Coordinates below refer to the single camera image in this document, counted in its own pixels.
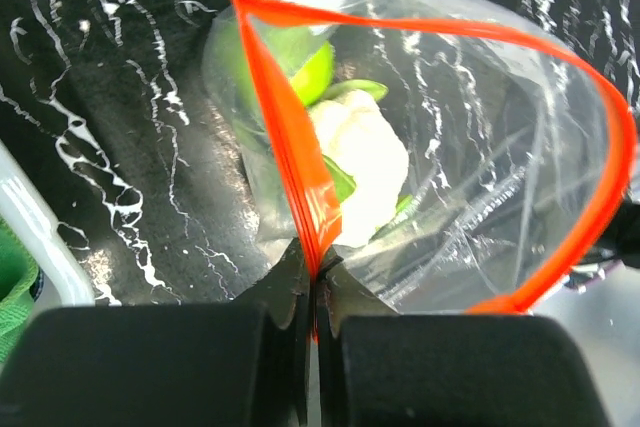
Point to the green fake apple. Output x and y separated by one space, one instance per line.
305 57

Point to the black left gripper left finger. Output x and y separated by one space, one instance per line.
238 363

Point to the white fake cauliflower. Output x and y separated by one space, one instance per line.
355 136

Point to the green cloth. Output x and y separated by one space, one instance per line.
19 272

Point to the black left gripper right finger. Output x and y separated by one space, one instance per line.
381 368

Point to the white perforated plastic basket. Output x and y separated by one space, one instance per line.
29 216

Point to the clear zip top bag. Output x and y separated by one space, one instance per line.
520 152

